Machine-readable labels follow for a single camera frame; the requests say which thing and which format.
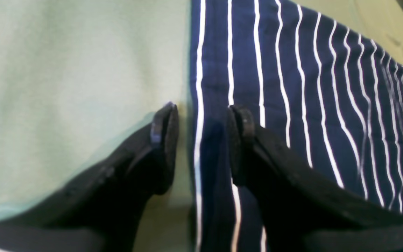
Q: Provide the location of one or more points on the light green table cloth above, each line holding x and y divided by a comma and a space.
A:
77, 78

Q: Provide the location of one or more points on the navy white striped T-shirt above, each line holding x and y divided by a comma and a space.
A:
332, 95

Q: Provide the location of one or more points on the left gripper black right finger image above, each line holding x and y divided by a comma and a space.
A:
301, 210

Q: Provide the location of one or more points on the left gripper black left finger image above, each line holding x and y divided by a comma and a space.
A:
99, 210

